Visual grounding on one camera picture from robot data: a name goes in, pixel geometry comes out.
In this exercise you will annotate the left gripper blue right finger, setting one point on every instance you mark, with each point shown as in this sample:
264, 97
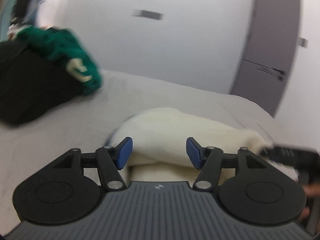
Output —
207, 160

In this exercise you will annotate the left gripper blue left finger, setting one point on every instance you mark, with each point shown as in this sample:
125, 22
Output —
110, 161

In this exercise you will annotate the cream white fleece garment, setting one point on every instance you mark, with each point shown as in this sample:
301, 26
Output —
170, 145

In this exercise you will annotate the grey bedroom door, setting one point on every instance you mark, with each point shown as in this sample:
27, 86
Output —
271, 42

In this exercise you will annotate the hanging clothes on rack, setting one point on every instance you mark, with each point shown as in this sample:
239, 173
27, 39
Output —
16, 13

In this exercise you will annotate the person's right hand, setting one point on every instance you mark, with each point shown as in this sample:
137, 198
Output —
311, 191

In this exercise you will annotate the black garment pile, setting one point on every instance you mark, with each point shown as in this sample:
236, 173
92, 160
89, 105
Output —
31, 84

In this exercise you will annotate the green garment with cream letter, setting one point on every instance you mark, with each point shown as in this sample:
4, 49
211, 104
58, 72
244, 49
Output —
62, 47

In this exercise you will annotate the black door handle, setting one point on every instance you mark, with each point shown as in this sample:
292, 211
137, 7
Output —
277, 73

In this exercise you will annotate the small grey wall switch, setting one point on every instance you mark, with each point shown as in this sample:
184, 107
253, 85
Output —
303, 42

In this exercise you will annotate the grey wall switch panel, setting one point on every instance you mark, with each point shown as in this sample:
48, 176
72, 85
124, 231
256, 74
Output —
148, 14

